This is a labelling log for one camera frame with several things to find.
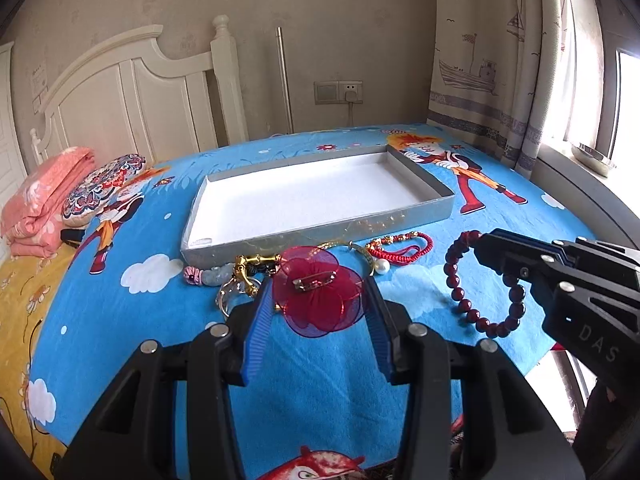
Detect wall socket plate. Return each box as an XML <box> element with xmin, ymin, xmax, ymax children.
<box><xmin>314</xmin><ymin>80</ymin><xmax>363</xmax><ymax>105</ymax></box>

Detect silver metal pole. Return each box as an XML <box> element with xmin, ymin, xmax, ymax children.
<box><xmin>276</xmin><ymin>26</ymin><xmax>294</xmax><ymax>134</ymax></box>

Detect patterned round pillow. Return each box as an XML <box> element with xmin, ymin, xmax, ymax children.
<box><xmin>61</xmin><ymin>154</ymin><xmax>146</xmax><ymax>228</ymax></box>

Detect metal bowl on sill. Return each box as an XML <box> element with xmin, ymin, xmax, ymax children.
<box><xmin>570</xmin><ymin>143</ymin><xmax>614</xmax><ymax>178</ymax></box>

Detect white wardrobe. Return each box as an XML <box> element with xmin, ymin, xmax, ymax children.
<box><xmin>0</xmin><ymin>41</ymin><xmax>27</xmax><ymax>206</ymax></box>

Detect printed ship curtain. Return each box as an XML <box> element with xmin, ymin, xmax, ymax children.
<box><xmin>425</xmin><ymin>0</ymin><xmax>606</xmax><ymax>181</ymax></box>

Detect jade pendant pink cord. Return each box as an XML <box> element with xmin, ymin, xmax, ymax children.
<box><xmin>182</xmin><ymin>262</ymin><xmax>237</xmax><ymax>288</ymax></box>

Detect red cord bracelet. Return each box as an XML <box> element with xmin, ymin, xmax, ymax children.
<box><xmin>364</xmin><ymin>231</ymin><xmax>435</xmax><ymax>266</ymax></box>

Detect red bead bracelet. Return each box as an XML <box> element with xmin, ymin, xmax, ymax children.
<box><xmin>444</xmin><ymin>230</ymin><xmax>527</xmax><ymax>339</ymax></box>

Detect blue cartoon table cloth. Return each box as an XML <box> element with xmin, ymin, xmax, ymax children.
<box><xmin>25</xmin><ymin>126</ymin><xmax>588</xmax><ymax>479</ymax></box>

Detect grey shallow tray box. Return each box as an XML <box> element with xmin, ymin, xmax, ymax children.
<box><xmin>180</xmin><ymin>145</ymin><xmax>454</xmax><ymax>269</ymax></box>

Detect white pearl earring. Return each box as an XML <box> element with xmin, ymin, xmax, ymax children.
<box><xmin>374</xmin><ymin>258</ymin><xmax>390</xmax><ymax>275</ymax></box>

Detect white bed headboard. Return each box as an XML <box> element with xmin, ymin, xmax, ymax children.
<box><xmin>30</xmin><ymin>14</ymin><xmax>250</xmax><ymax>164</ymax></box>

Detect red flower brooch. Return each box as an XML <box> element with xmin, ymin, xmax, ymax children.
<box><xmin>272</xmin><ymin>246</ymin><xmax>363</xmax><ymax>338</ymax></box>

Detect yellow floral bed sheet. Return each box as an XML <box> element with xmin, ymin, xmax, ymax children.
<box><xmin>1</xmin><ymin>247</ymin><xmax>74</xmax><ymax>479</ymax></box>

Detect black object beside pillow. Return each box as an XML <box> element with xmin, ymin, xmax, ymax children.
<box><xmin>60</xmin><ymin>228</ymin><xmax>86</xmax><ymax>249</ymax></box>

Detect folded pink blanket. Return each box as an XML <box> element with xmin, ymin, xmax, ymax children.
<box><xmin>1</xmin><ymin>146</ymin><xmax>96</xmax><ymax>258</ymax></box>

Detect thin metal ring bangles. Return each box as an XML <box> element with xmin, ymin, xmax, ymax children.
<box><xmin>215</xmin><ymin>278</ymin><xmax>262</xmax><ymax>320</ymax></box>

